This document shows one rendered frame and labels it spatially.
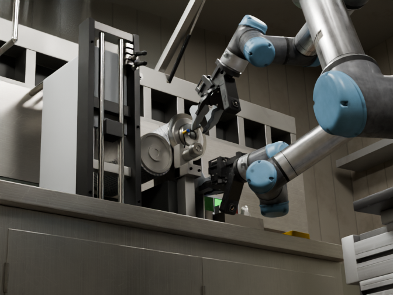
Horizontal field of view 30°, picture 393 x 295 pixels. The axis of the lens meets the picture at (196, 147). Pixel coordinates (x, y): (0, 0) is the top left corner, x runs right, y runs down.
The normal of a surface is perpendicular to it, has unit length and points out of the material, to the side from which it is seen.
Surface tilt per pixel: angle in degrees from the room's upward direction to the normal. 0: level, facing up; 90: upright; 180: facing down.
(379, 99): 105
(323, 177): 90
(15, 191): 90
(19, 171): 90
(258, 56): 137
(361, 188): 90
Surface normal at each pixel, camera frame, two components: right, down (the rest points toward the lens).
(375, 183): -0.84, -0.16
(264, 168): -0.29, -0.33
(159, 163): 0.65, -0.30
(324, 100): -0.95, 0.05
